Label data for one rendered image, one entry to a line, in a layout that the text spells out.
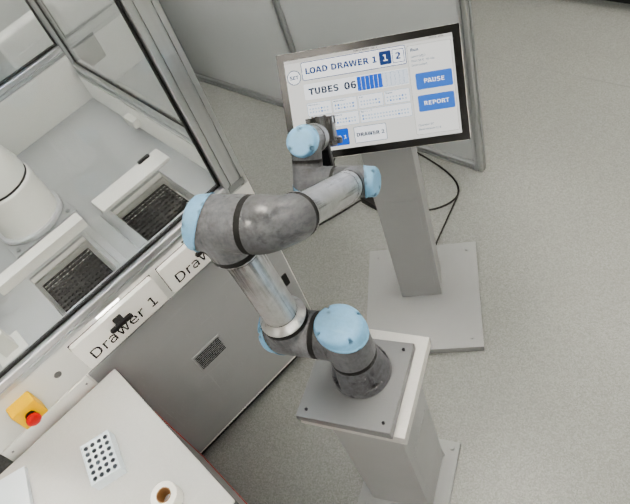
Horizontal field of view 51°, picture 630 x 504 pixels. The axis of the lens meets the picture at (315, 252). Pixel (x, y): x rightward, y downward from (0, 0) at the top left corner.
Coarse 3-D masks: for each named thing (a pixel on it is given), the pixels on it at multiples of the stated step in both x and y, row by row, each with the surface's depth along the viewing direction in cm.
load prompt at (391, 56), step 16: (384, 48) 180; (400, 48) 179; (304, 64) 186; (320, 64) 185; (336, 64) 184; (352, 64) 183; (368, 64) 182; (384, 64) 181; (400, 64) 180; (304, 80) 187
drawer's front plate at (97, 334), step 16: (144, 288) 185; (128, 304) 184; (144, 304) 188; (160, 304) 192; (144, 320) 191; (80, 336) 179; (96, 336) 181; (112, 336) 185; (80, 352) 180; (96, 352) 184
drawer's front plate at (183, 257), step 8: (184, 248) 189; (176, 256) 188; (184, 256) 190; (192, 256) 192; (168, 264) 187; (176, 264) 189; (184, 264) 192; (192, 264) 194; (200, 264) 196; (160, 272) 187; (168, 272) 189; (176, 272) 191; (192, 272) 195; (168, 280) 190; (176, 280) 192; (184, 280) 195; (176, 288) 194
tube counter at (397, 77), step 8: (384, 72) 182; (392, 72) 181; (400, 72) 181; (344, 80) 185; (352, 80) 184; (360, 80) 184; (368, 80) 183; (376, 80) 183; (384, 80) 182; (392, 80) 182; (400, 80) 181; (408, 80) 181; (344, 88) 185; (352, 88) 185; (360, 88) 184; (368, 88) 184; (376, 88) 183
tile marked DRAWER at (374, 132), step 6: (360, 126) 187; (366, 126) 186; (372, 126) 186; (378, 126) 185; (384, 126) 185; (354, 132) 187; (360, 132) 187; (366, 132) 187; (372, 132) 186; (378, 132) 186; (384, 132) 185; (360, 138) 187; (366, 138) 187; (372, 138) 187; (378, 138) 186; (384, 138) 186
